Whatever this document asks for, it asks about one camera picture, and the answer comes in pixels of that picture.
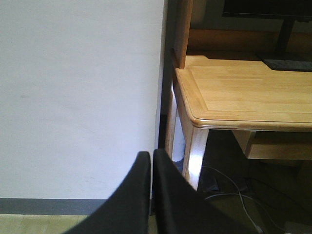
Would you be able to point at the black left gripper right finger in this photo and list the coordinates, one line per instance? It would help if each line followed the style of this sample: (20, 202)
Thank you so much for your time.
(180, 209)

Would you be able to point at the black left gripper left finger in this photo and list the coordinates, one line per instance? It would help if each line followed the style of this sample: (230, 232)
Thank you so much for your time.
(127, 209)

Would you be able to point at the light wooden desk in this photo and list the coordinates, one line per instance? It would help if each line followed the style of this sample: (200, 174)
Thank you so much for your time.
(219, 84)

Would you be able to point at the black monitor with stand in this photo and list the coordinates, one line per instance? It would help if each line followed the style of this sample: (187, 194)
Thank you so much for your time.
(287, 10)

